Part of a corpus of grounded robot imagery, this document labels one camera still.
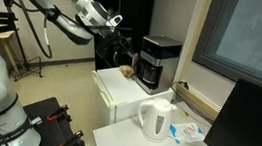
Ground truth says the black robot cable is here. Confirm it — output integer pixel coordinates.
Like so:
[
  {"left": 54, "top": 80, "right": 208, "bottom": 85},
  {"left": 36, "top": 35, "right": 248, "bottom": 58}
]
[{"left": 0, "top": 0, "right": 80, "bottom": 63}]

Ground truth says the orange black bar clamp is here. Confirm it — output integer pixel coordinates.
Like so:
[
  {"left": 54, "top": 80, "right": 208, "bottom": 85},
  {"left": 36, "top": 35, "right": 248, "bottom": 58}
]
[
  {"left": 55, "top": 126, "right": 87, "bottom": 146},
  {"left": 45, "top": 102, "right": 75, "bottom": 125}
]

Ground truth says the brown crumpled paper bag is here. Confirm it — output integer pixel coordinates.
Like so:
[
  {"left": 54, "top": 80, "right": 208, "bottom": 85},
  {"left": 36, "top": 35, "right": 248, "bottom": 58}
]
[{"left": 117, "top": 64, "right": 137, "bottom": 80}]

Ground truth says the black coffee machine power cable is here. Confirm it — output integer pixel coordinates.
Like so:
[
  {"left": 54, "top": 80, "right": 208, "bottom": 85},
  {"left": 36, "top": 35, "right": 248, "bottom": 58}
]
[{"left": 167, "top": 79, "right": 191, "bottom": 103}]

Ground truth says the small yellow note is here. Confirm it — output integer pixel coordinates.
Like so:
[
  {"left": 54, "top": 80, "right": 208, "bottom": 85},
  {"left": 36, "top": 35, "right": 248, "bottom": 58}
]
[{"left": 179, "top": 109, "right": 191, "bottom": 119}]

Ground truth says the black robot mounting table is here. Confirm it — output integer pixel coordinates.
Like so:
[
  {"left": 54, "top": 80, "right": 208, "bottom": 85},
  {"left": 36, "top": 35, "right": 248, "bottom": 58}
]
[{"left": 0, "top": 90, "right": 92, "bottom": 146}]

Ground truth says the beige baseboard heater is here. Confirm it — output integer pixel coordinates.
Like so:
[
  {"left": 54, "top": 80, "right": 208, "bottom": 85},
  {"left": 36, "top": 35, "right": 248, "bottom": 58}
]
[{"left": 171, "top": 83, "right": 226, "bottom": 122}]

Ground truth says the white electric kettle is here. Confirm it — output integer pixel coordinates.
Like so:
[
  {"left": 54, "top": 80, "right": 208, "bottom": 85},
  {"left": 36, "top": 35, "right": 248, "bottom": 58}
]
[{"left": 134, "top": 94, "right": 179, "bottom": 146}]

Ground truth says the small brown bottle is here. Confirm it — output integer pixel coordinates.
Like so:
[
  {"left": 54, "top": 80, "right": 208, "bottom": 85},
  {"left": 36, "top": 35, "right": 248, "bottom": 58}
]
[{"left": 130, "top": 57, "right": 141, "bottom": 72}]

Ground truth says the white mini fridge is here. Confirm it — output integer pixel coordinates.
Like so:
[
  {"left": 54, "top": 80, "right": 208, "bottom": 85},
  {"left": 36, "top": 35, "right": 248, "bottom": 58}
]
[{"left": 85, "top": 62, "right": 177, "bottom": 134}]

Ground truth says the blue white paper packet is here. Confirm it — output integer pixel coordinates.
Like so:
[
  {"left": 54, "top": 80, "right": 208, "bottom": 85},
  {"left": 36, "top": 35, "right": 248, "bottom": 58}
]
[{"left": 167, "top": 119, "right": 207, "bottom": 146}]

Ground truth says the grey framed window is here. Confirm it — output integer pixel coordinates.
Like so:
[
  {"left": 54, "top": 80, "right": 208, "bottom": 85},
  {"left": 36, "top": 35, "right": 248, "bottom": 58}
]
[{"left": 188, "top": 0, "right": 262, "bottom": 96}]

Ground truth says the wooden board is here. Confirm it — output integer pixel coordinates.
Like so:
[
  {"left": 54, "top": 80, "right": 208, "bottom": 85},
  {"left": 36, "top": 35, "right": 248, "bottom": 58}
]
[{"left": 0, "top": 29, "right": 25, "bottom": 73}]

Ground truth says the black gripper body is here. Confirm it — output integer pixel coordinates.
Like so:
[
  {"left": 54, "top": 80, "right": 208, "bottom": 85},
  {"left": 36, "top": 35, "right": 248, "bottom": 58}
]
[{"left": 103, "top": 29, "right": 134, "bottom": 63}]

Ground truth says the black silver coffee machine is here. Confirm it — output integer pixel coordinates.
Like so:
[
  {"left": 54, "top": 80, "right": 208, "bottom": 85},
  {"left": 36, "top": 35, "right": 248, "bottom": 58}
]
[{"left": 133, "top": 32, "right": 184, "bottom": 99}]

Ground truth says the black shelf cabinet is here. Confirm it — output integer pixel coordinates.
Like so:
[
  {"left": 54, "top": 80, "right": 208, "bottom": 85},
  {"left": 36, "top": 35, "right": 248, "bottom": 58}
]
[{"left": 82, "top": 0, "right": 156, "bottom": 78}]

